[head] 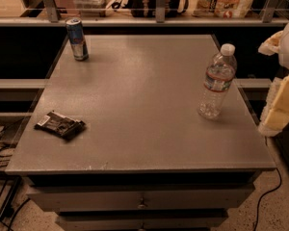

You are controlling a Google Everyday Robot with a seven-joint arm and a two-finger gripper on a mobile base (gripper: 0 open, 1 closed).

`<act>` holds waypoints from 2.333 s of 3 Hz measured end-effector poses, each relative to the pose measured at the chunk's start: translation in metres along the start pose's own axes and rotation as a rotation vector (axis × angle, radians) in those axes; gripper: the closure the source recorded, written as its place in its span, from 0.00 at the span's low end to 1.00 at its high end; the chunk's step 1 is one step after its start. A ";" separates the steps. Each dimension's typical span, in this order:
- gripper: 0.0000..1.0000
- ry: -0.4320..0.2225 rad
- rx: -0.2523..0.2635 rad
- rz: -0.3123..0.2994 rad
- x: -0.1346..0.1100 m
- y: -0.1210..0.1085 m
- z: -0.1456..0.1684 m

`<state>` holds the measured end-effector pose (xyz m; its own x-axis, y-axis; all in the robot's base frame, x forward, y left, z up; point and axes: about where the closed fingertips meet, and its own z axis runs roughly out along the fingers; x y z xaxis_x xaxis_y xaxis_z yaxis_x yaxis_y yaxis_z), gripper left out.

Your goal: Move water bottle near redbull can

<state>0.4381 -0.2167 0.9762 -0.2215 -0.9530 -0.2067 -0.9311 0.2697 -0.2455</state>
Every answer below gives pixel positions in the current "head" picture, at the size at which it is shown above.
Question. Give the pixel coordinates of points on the round drawer knob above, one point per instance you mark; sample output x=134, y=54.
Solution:
x=142, y=204

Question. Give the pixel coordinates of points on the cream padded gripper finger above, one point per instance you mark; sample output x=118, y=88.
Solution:
x=271, y=45
x=275, y=115

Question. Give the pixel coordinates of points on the metal shelf rail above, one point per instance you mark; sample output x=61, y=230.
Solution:
x=56, y=12

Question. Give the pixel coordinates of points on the printed snack bag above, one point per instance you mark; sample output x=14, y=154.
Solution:
x=222, y=8

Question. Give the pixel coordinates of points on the blue silver redbull can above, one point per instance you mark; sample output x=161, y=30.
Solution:
x=77, y=39

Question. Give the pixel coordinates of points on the black snack packet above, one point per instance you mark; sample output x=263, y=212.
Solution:
x=61, y=126

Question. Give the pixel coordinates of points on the clear plastic water bottle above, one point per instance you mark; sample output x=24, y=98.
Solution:
x=218, y=78

